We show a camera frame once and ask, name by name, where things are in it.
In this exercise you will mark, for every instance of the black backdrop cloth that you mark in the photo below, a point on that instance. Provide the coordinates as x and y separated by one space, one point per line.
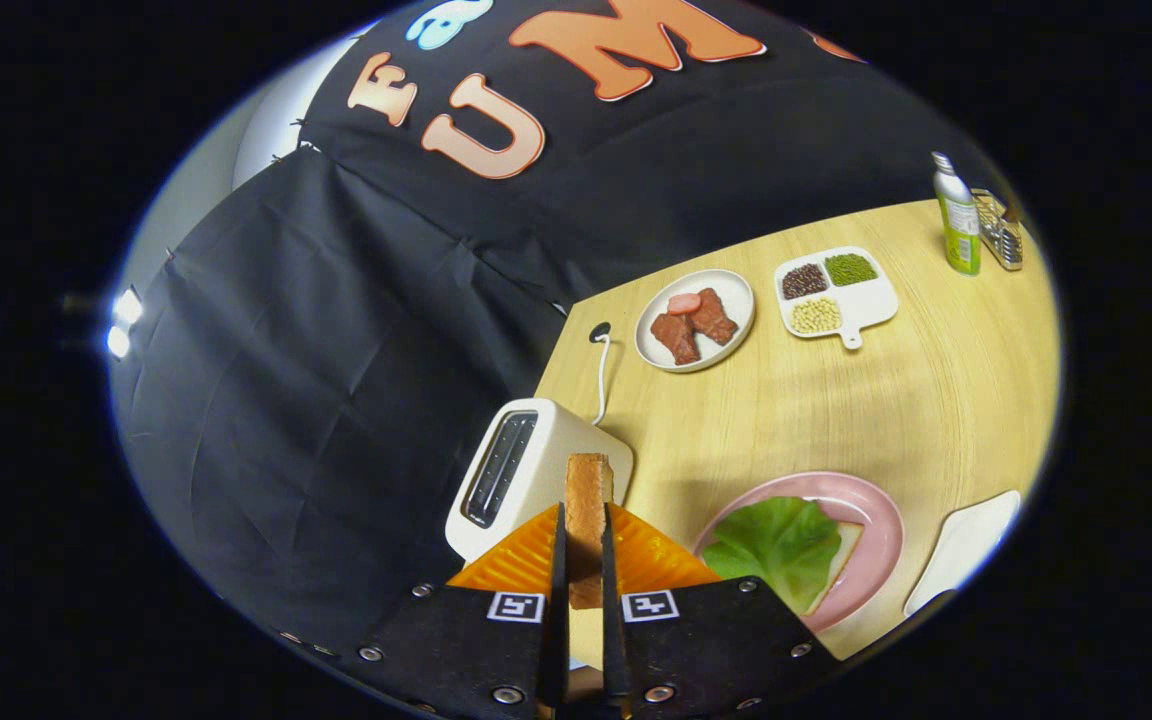
336 350

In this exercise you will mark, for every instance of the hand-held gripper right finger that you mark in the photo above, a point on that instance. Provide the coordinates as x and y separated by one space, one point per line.
612 650

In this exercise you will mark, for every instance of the pink sausage slice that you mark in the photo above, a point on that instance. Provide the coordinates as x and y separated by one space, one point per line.
683 303

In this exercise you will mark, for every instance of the heap of dark red beans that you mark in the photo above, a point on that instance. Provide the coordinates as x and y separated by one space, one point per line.
804 281

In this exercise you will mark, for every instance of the green lettuce leaf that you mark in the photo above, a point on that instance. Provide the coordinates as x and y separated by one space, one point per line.
776 545

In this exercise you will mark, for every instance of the white bread slice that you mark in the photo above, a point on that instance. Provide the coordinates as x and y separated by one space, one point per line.
846 555

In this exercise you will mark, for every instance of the brown meat piece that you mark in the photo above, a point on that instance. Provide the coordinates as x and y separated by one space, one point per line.
714 318
676 338

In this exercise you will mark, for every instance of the pink plate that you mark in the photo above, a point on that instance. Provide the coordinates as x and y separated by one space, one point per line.
876 530

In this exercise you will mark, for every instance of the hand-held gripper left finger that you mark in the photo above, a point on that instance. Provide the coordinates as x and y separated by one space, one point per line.
558 640

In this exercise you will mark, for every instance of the heap of green beans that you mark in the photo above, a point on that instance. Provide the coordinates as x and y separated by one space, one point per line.
851 269

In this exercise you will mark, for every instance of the white rounded dish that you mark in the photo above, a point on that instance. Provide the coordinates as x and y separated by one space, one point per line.
966 550

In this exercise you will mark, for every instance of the heap of yellow soybeans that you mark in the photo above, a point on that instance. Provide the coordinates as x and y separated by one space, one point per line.
816 315

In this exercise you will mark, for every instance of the green and white bottle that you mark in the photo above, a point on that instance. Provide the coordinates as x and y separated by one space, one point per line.
961 235

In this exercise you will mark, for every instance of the white toaster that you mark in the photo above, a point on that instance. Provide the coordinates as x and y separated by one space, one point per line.
576 430

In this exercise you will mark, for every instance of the bright studio lamp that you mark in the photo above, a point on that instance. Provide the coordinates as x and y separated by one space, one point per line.
122 322

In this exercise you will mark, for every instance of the toasted bread slice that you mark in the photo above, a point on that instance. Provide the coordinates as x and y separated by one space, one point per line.
588 520

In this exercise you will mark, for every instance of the round white plate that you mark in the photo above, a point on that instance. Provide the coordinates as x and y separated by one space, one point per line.
739 290

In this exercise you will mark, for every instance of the white divided dish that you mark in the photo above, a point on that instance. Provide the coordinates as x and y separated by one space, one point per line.
871 300

